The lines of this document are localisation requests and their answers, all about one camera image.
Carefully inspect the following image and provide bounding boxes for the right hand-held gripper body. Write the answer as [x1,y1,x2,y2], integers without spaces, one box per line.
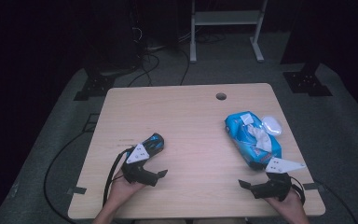
[251,157,307,202]

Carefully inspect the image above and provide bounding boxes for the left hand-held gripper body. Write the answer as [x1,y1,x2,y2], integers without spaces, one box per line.
[120,143,161,188]

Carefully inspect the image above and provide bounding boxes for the blue wet wipes pack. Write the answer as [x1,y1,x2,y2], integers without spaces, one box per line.
[224,110,282,172]

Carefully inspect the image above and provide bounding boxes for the person's left hand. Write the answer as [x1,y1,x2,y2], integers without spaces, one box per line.
[106,174,145,208]

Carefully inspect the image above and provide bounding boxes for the person's right hand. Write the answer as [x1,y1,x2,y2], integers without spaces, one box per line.
[265,188,306,217]

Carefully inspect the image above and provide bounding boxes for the grey tape strip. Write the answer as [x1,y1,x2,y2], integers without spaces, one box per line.
[66,186,88,196]
[302,182,325,191]

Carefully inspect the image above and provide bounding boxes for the white oval object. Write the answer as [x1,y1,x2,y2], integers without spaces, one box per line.
[261,116,283,137]

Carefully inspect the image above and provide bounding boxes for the black stand base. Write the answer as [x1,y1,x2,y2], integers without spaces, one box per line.
[282,62,334,97]
[73,74,117,102]

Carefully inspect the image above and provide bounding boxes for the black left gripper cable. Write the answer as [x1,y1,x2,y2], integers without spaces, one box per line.
[102,147,135,207]

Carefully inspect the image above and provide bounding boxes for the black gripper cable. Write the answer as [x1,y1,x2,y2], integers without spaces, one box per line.
[102,147,135,207]
[289,176,307,205]

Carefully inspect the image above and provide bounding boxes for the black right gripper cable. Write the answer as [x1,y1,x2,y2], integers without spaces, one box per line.
[289,176,307,205]

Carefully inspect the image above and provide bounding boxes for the black floor cable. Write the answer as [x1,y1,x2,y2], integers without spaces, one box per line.
[178,48,191,86]
[128,52,161,88]
[315,178,358,224]
[43,130,91,224]

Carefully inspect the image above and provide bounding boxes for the white metal desk frame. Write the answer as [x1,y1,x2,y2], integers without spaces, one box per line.
[189,0,269,64]

